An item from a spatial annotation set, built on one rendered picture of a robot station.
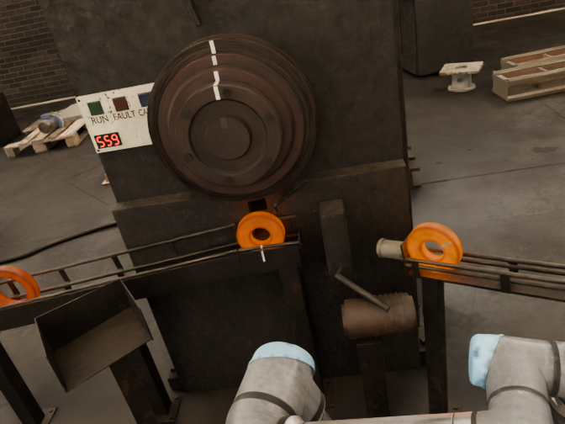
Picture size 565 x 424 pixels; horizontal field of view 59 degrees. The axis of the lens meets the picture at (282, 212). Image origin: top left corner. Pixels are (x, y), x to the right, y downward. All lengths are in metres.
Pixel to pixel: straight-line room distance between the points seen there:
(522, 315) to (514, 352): 1.57
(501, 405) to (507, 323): 1.59
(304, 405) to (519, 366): 0.35
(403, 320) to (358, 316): 0.13
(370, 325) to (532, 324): 0.93
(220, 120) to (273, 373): 0.68
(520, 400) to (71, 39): 1.41
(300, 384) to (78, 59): 1.14
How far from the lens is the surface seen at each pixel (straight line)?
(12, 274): 1.92
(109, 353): 1.57
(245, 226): 1.57
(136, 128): 1.61
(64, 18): 1.62
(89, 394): 2.42
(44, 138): 6.01
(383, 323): 1.56
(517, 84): 4.69
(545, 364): 0.78
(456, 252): 1.44
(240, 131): 1.30
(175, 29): 1.52
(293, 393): 0.88
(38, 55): 8.50
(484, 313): 2.34
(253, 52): 1.34
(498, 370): 0.76
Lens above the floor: 1.54
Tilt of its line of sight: 28 degrees down
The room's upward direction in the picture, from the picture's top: 12 degrees counter-clockwise
